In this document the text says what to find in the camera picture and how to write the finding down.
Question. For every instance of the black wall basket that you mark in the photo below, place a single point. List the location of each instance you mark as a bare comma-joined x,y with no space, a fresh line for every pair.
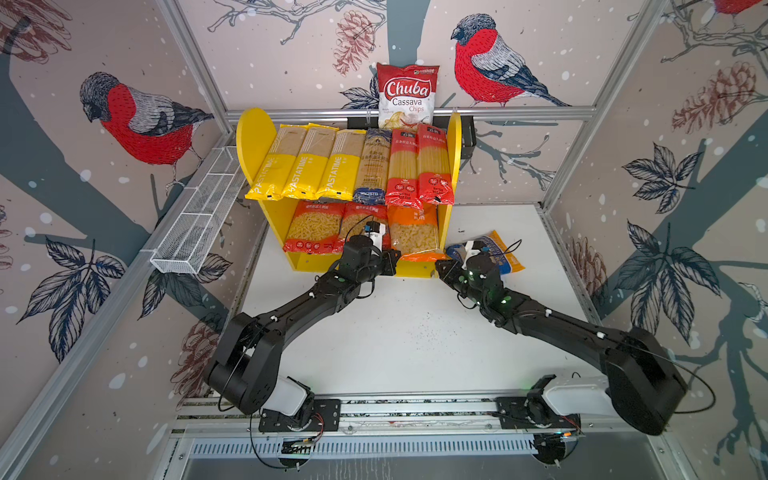
467,127

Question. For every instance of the blue orecchiette pasta bag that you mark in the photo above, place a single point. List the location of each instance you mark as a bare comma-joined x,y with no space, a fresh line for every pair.
501,254

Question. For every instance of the white wire wall basket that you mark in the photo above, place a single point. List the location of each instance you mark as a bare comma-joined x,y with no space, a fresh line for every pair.
192,235

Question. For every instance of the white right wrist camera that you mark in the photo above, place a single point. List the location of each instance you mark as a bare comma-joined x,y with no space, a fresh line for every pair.
473,248

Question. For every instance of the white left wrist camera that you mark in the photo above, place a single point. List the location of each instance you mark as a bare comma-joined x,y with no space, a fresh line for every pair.
375,231

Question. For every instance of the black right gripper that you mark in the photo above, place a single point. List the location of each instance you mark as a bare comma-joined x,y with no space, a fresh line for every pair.
451,271

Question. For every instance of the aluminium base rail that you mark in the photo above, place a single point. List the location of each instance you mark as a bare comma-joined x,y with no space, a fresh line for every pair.
366,427

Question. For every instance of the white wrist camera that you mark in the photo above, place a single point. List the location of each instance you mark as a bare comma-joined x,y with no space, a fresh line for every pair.
473,248
375,231

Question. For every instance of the dark blue spaghetti pack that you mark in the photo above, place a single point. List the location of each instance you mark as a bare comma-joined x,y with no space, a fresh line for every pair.
372,175

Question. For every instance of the Chuba cassava chips bag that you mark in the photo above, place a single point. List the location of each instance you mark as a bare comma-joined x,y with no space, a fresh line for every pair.
406,96

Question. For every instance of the red spaghetti pack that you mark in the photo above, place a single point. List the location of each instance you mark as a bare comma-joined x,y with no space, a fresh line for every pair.
402,183
433,167

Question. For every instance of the orange pasta bag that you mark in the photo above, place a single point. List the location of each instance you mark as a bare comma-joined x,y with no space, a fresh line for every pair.
415,233

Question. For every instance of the red fusilli bag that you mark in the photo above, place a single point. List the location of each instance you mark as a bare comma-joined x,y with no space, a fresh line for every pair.
354,220
315,228

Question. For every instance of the yellow spaghetti pack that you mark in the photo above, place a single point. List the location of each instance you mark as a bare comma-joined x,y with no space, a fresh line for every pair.
339,177
273,174
309,166

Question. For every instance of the yellow wooden shelf unit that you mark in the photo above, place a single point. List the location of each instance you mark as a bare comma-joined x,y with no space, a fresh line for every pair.
255,134

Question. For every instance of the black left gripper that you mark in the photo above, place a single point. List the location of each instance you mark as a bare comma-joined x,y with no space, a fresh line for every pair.
390,260

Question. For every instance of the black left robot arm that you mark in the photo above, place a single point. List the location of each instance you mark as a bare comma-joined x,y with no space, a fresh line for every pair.
245,364

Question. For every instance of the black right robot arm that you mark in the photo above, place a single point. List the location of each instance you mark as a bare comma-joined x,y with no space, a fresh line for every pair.
644,385

